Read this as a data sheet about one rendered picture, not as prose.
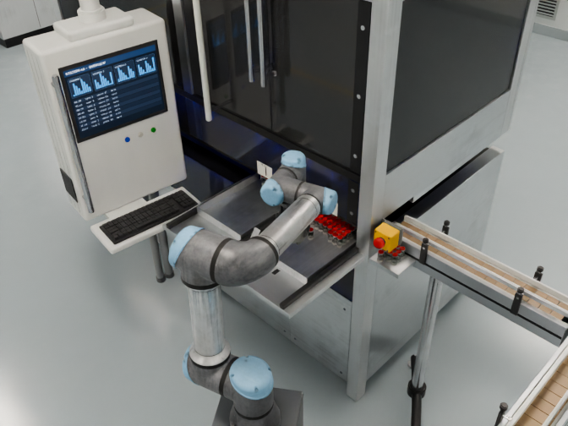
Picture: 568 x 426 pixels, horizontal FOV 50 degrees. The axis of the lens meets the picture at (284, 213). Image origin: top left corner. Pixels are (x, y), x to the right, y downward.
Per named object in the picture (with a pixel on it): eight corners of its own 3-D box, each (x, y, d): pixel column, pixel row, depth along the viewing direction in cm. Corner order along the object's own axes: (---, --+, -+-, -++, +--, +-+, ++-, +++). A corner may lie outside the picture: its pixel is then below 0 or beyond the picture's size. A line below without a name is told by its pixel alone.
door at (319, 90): (273, 131, 233) (267, -29, 197) (363, 174, 209) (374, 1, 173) (272, 132, 233) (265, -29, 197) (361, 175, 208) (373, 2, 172)
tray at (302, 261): (316, 210, 247) (316, 204, 245) (368, 239, 233) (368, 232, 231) (255, 252, 228) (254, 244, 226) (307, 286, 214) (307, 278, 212)
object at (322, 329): (222, 151, 450) (211, 35, 396) (472, 287, 334) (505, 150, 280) (105, 213, 394) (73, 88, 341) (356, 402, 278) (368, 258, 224)
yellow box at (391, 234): (385, 234, 222) (386, 219, 218) (401, 243, 218) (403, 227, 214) (372, 244, 218) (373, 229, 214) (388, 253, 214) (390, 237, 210)
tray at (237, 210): (258, 178, 266) (258, 172, 264) (302, 203, 252) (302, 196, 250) (197, 214, 248) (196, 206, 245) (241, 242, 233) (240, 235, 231)
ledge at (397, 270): (391, 243, 233) (392, 240, 232) (420, 259, 226) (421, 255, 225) (368, 262, 226) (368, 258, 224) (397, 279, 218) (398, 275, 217)
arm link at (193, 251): (223, 406, 174) (212, 256, 143) (180, 386, 180) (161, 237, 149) (245, 377, 183) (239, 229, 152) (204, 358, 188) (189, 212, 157)
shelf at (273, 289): (250, 177, 270) (250, 174, 269) (378, 249, 231) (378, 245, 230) (162, 228, 244) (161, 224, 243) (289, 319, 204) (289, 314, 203)
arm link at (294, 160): (275, 159, 185) (287, 145, 191) (275, 188, 192) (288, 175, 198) (297, 165, 182) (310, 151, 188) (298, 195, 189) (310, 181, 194)
